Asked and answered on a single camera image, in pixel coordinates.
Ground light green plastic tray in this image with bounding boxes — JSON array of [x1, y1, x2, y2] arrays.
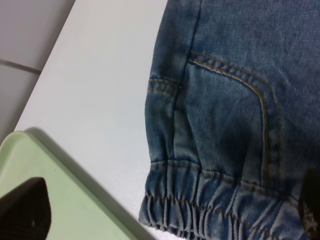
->
[[0, 131, 152, 240]]

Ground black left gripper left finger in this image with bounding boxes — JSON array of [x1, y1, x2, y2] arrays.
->
[[0, 177, 52, 240]]

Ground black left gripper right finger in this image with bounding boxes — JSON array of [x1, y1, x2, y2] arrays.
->
[[298, 168, 320, 237]]

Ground blue children's denim shorts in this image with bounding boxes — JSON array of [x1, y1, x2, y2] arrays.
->
[[138, 0, 320, 240]]

